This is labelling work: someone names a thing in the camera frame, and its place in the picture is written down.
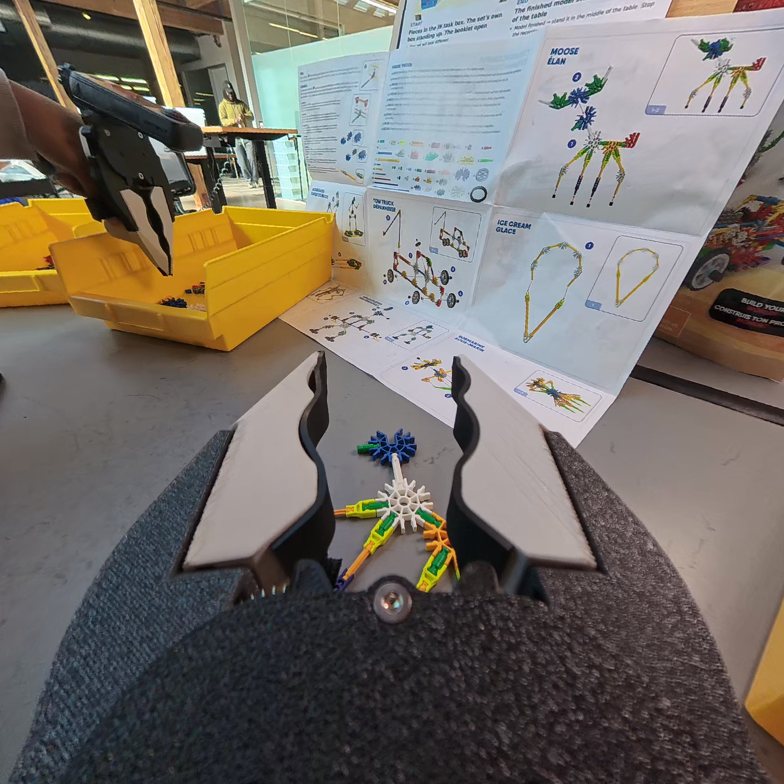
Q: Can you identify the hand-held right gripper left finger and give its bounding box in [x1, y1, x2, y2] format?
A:
[181, 351, 336, 589]

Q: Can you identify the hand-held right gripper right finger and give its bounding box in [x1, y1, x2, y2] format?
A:
[447, 355, 599, 594]

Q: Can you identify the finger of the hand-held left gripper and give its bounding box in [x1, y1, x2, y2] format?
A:
[150, 183, 177, 278]
[103, 185, 169, 275]

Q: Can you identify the wooden table with black legs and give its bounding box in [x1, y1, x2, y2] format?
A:
[183, 124, 302, 213]

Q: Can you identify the person's left hand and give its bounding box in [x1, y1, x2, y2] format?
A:
[33, 107, 102, 200]

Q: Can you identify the white instruction sheet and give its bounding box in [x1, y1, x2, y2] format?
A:
[278, 9, 784, 449]

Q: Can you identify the toy packaging box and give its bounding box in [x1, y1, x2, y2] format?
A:
[651, 112, 784, 385]

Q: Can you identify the wooden beam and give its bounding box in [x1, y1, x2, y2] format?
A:
[130, 0, 186, 109]
[11, 0, 82, 115]

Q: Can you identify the white printed task sheet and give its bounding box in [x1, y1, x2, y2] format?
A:
[390, 0, 676, 51]

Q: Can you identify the blue snowflake connector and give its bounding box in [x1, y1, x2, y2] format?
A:
[367, 428, 419, 464]

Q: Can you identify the yellow plastic bin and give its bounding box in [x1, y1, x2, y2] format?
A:
[49, 205, 335, 352]
[0, 196, 109, 309]
[744, 617, 784, 734]

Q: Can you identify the multicoloured construction toy model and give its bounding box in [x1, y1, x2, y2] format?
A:
[333, 452, 461, 593]

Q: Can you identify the grey desk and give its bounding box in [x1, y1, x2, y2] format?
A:
[0, 302, 784, 784]

